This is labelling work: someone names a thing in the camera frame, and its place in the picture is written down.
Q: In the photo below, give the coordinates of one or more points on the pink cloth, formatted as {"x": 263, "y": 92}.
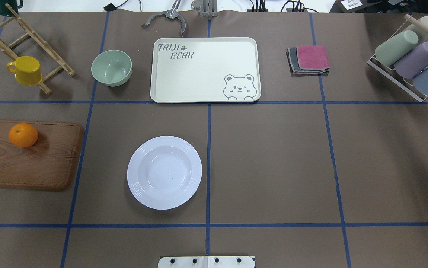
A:
{"x": 312, "y": 58}

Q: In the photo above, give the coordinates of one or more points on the green cup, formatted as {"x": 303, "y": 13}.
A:
{"x": 396, "y": 47}

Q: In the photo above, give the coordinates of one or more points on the dark green mug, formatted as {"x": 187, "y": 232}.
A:
{"x": 15, "y": 5}

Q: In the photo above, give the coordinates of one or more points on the yellow mug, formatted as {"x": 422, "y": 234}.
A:
{"x": 27, "y": 70}

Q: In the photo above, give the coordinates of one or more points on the aluminium frame post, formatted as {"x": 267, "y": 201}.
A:
{"x": 206, "y": 8}

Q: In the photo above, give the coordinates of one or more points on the green bowl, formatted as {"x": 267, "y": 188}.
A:
{"x": 112, "y": 68}

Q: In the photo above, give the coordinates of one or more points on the white wire cup rack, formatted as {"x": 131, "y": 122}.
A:
{"x": 389, "y": 71}

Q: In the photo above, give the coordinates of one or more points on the orange fruit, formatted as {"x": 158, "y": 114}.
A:
{"x": 23, "y": 135}

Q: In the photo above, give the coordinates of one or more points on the white ribbed plate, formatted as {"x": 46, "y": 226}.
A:
{"x": 164, "y": 172}

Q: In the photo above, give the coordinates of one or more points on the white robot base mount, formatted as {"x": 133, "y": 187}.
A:
{"x": 207, "y": 262}

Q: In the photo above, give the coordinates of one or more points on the grey metal claw tool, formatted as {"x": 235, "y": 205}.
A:
{"x": 171, "y": 14}

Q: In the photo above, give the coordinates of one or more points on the purple cup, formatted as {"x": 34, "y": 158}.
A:
{"x": 414, "y": 62}

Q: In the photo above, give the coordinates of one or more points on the grey cloth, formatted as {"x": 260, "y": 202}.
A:
{"x": 292, "y": 58}

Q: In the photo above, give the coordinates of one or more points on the wooden cutting board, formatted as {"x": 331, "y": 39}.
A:
{"x": 50, "y": 164}

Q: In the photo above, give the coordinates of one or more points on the cream bear tray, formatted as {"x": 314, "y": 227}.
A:
{"x": 212, "y": 69}

